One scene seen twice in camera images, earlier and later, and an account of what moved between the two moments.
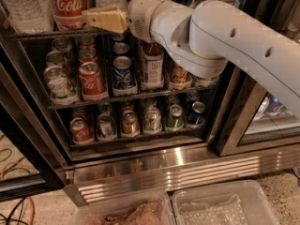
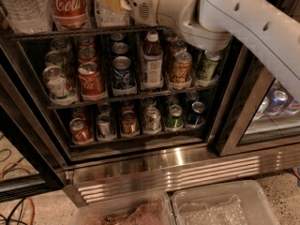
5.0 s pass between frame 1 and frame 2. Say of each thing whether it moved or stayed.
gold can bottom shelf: stayed
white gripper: moved
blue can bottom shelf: stayed
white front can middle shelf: stayed
